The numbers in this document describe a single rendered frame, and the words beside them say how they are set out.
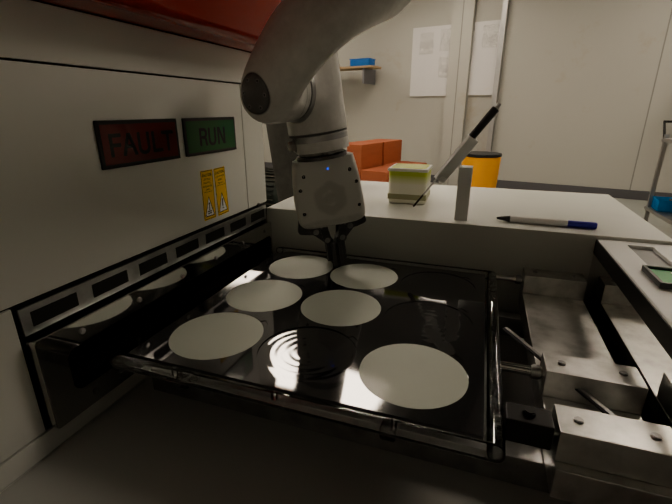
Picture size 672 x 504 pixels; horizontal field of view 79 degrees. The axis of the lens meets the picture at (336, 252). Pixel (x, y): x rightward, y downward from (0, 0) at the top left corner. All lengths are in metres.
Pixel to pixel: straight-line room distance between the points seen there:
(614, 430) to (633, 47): 6.46
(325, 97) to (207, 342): 0.34
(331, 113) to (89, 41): 0.28
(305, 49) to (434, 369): 0.35
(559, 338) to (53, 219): 0.55
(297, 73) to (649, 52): 6.38
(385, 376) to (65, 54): 0.41
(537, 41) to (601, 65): 0.86
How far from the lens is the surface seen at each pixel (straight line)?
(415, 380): 0.40
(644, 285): 0.54
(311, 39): 0.48
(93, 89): 0.49
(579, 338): 0.57
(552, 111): 6.71
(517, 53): 6.81
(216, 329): 0.49
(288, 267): 0.65
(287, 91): 0.50
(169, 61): 0.57
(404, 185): 0.79
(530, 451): 0.44
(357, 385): 0.39
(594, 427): 0.39
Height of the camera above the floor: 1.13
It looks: 19 degrees down
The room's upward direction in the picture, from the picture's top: straight up
